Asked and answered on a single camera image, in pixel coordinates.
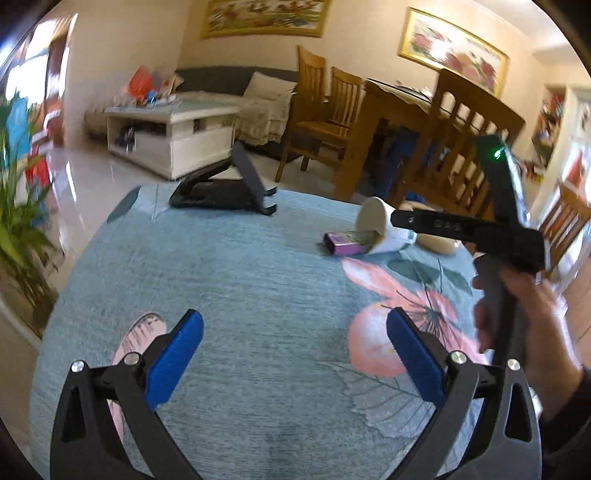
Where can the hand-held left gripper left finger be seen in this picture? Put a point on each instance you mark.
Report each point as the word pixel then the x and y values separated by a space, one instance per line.
pixel 178 350

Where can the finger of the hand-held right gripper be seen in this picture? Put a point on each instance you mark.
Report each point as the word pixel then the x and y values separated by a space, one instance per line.
pixel 429 222

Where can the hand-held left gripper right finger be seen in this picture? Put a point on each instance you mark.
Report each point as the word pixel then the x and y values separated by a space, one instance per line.
pixel 411 355

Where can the white paper cup green band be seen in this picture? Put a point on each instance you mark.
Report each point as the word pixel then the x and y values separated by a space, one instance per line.
pixel 376 221

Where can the person's right forearm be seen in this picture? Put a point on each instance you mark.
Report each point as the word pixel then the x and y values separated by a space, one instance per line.
pixel 568 410

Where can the person's right hand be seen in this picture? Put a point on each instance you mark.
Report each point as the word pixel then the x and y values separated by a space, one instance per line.
pixel 540 323

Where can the beige oval ashtray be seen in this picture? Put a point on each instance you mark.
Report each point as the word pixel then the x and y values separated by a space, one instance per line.
pixel 438 245

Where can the wooden dining chair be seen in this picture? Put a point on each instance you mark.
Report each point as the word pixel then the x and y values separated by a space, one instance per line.
pixel 332 129
pixel 461 138
pixel 311 78
pixel 565 221

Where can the purple small box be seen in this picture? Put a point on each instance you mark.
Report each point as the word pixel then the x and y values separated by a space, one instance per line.
pixel 344 243

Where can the teal floral tablecloth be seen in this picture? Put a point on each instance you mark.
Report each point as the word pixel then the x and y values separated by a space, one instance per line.
pixel 258 277

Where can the wooden dining table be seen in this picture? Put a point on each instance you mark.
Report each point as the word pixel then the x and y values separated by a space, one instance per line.
pixel 397 108

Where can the black laptop stand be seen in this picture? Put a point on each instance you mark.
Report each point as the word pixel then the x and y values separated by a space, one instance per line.
pixel 221 194

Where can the gold framed flower painting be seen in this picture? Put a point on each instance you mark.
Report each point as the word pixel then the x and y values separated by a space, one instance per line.
pixel 455 50

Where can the green potted plant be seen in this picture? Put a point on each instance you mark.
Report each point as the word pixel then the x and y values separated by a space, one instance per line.
pixel 21 240

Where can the cream lace sofa cover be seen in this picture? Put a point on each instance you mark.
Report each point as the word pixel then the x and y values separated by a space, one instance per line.
pixel 261 120

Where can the white cushion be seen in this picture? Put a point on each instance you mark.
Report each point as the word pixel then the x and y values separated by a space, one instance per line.
pixel 268 86

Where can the white coffee table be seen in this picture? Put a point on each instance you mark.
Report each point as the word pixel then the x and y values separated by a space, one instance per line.
pixel 166 138

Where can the dark grey sofa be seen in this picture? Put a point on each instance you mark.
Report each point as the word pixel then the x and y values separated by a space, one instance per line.
pixel 217 81

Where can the gold framed wide painting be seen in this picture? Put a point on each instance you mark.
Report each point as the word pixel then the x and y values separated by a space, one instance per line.
pixel 265 16

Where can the orange plastic bag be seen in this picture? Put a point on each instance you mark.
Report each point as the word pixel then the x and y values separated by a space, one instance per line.
pixel 140 83

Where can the cluttered wall shelf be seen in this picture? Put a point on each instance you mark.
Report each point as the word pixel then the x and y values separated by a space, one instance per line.
pixel 548 124

